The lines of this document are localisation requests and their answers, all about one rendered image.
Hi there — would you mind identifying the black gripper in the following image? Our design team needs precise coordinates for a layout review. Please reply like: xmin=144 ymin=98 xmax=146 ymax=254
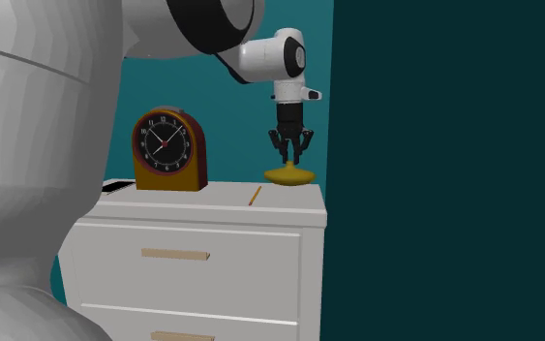
xmin=267 ymin=102 xmax=316 ymax=166

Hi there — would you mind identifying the yellow squat vase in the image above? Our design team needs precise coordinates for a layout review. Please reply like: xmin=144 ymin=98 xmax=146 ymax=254
xmin=263 ymin=160 xmax=317 ymax=187

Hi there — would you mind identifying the orange arched table clock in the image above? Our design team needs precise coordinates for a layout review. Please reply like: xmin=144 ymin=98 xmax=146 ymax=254
xmin=131 ymin=106 xmax=209 ymax=193

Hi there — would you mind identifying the white chest of drawers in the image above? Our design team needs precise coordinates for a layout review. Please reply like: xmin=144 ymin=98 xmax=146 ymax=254
xmin=57 ymin=178 xmax=328 ymax=341

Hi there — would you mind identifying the black flat phone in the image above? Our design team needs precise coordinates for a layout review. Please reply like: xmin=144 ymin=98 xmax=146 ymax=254
xmin=100 ymin=179 xmax=136 ymax=196

